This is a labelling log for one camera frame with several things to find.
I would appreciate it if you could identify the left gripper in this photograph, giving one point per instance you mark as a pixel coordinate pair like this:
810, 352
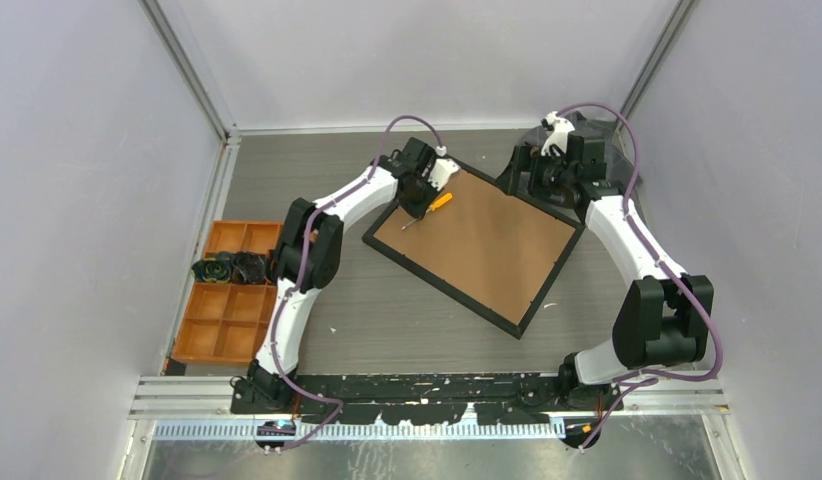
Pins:
418, 211

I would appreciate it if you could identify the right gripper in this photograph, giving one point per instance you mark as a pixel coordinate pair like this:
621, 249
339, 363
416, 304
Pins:
527, 161

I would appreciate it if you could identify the black picture frame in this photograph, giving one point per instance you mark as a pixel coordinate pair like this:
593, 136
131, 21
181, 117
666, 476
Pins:
495, 254

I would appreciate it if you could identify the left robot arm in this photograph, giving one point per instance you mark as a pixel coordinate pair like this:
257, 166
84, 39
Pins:
308, 252

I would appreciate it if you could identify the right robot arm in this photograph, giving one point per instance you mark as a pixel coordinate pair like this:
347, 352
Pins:
661, 321

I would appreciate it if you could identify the grey checked cloth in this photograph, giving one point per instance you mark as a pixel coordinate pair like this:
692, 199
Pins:
618, 160

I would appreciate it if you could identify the orange wooden divided tray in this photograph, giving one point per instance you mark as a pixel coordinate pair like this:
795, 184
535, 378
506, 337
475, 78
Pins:
225, 324

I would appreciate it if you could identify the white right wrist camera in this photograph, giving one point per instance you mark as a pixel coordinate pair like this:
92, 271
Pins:
558, 129

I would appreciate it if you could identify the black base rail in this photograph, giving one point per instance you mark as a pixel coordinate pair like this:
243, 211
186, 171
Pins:
421, 399

